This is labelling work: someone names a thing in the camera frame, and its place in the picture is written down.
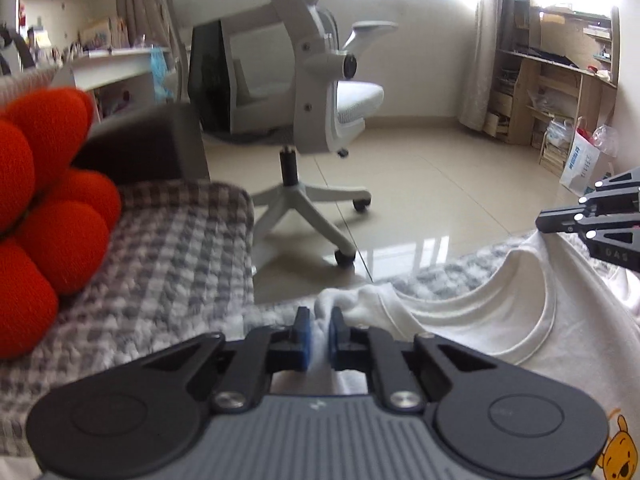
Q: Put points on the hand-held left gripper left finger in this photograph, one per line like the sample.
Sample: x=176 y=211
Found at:
x=302 y=340

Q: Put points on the grey printed pillow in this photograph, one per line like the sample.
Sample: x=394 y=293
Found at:
x=30 y=85

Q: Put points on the light blue patterned bag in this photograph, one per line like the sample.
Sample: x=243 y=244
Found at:
x=160 y=72

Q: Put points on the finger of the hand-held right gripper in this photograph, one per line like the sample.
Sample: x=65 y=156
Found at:
x=565 y=221
x=620 y=192

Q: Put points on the white office chair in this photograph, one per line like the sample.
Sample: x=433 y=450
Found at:
x=320 y=110

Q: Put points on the grey patterned curtain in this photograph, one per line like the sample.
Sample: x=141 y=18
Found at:
x=150 y=5

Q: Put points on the clear plastic bag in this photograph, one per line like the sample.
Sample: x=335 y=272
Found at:
x=607 y=139

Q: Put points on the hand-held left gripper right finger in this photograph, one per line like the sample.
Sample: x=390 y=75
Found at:
x=335 y=340

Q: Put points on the white t-shirt with orange print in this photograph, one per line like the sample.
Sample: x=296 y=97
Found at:
x=475 y=320

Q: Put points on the wooden shelf unit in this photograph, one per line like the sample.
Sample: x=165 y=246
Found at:
x=550 y=80

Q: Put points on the dark grey sofa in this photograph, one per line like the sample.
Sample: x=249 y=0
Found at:
x=150 y=145

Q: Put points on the white paper bag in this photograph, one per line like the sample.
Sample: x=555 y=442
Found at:
x=585 y=165

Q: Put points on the white desk with clutter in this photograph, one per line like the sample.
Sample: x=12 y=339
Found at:
x=95 y=35

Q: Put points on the grey checked blanket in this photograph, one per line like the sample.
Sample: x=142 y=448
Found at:
x=175 y=260

